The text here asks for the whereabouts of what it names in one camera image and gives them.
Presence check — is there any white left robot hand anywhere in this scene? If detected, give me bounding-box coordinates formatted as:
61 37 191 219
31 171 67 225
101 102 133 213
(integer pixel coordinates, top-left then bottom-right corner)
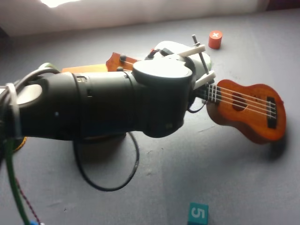
144 41 220 104

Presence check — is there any small brown toy guitar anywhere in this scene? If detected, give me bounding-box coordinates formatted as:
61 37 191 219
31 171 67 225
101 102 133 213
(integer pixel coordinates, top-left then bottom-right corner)
105 52 287 145

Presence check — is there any orange cylinder white cross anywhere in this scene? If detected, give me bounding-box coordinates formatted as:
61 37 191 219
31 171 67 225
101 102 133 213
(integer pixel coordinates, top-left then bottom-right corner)
208 30 223 50

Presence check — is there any large orange foam cube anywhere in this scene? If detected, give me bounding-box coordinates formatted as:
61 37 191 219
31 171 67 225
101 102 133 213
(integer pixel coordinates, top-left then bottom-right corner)
61 63 108 73

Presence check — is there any teal number five block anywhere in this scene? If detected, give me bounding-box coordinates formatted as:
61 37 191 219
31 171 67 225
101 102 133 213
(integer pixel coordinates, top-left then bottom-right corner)
187 202 209 225

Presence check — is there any white clamp bracket with screw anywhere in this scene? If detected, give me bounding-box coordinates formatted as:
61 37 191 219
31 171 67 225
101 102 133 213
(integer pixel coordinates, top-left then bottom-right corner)
177 34 216 90

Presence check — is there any black cable loop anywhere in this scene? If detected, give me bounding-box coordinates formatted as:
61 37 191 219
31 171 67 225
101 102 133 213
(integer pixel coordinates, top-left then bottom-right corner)
73 131 141 192

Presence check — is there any grey cable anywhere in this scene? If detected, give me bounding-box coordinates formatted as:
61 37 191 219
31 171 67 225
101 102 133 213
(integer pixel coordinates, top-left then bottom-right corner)
0 67 60 99

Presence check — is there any green cable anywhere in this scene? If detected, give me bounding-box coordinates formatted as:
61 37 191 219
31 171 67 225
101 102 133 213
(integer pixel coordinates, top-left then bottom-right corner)
4 137 31 225

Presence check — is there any red black twisted wire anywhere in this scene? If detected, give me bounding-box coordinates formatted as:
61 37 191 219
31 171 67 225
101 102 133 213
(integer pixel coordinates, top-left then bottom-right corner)
15 178 42 224

